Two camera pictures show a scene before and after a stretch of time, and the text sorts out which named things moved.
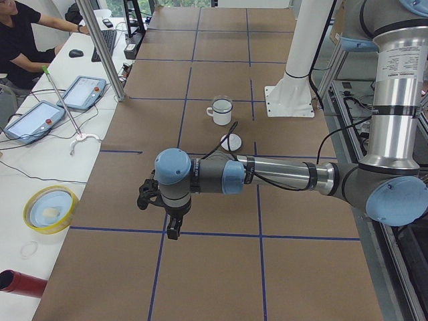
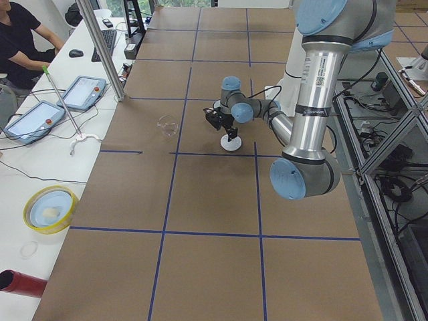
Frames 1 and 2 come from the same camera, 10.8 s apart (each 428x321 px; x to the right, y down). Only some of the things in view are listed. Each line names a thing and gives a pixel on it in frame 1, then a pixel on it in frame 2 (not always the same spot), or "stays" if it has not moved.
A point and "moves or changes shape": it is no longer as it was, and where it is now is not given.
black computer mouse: [75, 53] stays
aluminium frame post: [107, 60] stays
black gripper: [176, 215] → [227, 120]
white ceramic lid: [235, 142] stays
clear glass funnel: [222, 105] moves or changes shape
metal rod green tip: [47, 71] stays
